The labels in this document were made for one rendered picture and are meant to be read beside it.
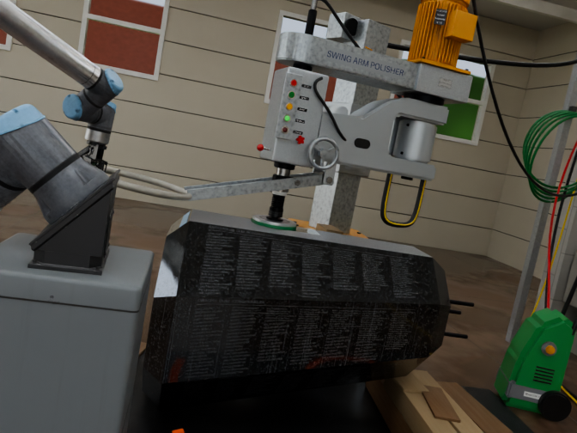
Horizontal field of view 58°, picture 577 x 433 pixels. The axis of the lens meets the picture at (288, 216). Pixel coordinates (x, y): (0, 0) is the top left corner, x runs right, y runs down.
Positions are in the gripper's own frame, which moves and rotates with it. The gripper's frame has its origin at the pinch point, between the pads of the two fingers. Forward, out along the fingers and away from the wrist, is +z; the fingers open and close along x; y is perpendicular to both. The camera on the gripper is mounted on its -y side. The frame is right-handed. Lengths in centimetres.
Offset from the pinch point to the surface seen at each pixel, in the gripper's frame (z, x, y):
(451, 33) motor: -107, 119, 76
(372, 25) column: -119, 147, 11
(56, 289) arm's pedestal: 8, -49, 85
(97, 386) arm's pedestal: 30, -39, 93
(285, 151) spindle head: -36, 68, 40
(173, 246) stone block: 13.3, 27.2, 29.4
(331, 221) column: -2, 152, 17
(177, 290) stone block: 25, 19, 47
